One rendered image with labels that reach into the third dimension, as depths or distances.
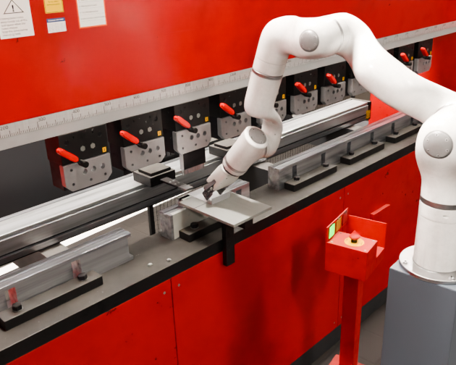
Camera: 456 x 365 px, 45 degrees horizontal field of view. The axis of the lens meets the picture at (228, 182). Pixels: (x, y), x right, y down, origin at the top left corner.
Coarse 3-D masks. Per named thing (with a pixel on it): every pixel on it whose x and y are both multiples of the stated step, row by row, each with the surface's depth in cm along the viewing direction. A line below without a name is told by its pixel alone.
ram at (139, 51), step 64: (64, 0) 137; (128, 0) 150; (192, 0) 166; (256, 0) 186; (320, 0) 210; (384, 0) 242; (448, 0) 286; (0, 64) 130; (64, 64) 142; (128, 64) 155; (192, 64) 172; (320, 64) 220; (64, 128) 146
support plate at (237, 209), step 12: (180, 204) 186; (192, 204) 184; (204, 204) 183; (216, 204) 183; (228, 204) 183; (240, 204) 182; (252, 204) 182; (264, 204) 182; (216, 216) 175; (228, 216) 175; (240, 216) 174; (252, 216) 174
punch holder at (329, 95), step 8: (336, 64) 228; (344, 64) 232; (320, 72) 225; (328, 72) 226; (336, 72) 229; (344, 72) 233; (320, 80) 226; (328, 80) 227; (344, 80) 235; (320, 88) 228; (328, 88) 227; (336, 88) 232; (344, 88) 236; (320, 96) 229; (328, 96) 229; (336, 96) 233; (320, 104) 230; (328, 104) 231
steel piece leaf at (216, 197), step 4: (216, 192) 192; (228, 192) 187; (196, 196) 189; (200, 196) 189; (212, 196) 189; (216, 196) 184; (220, 196) 185; (224, 196) 186; (228, 196) 188; (204, 200) 186; (208, 200) 186; (212, 200) 183; (216, 200) 184; (220, 200) 185; (212, 204) 183
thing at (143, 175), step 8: (144, 168) 207; (152, 168) 207; (160, 168) 207; (168, 168) 207; (136, 176) 207; (144, 176) 203; (152, 176) 203; (160, 176) 204; (168, 176) 207; (144, 184) 205; (152, 184) 202; (168, 184) 201; (176, 184) 199; (184, 184) 199
